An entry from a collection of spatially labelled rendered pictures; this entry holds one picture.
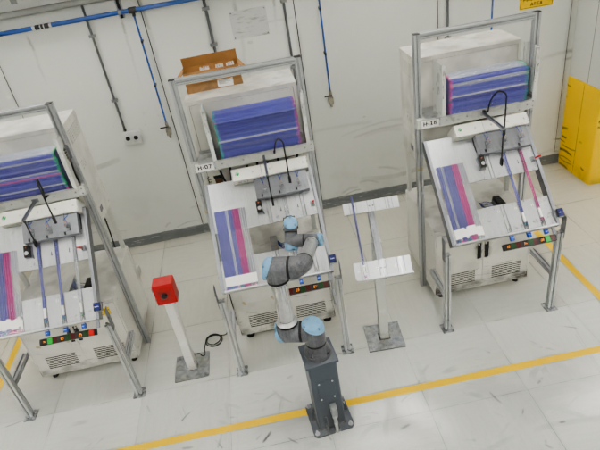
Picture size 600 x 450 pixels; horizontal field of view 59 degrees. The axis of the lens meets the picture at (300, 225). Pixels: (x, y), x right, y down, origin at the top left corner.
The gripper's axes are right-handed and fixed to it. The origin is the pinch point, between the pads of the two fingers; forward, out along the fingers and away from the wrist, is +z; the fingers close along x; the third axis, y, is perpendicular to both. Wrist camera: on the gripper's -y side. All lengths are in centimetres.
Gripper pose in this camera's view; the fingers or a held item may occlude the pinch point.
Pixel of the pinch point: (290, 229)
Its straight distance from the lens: 331.1
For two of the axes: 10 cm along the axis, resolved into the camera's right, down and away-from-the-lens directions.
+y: -2.0, -9.8, 0.5
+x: -9.8, 2.0, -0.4
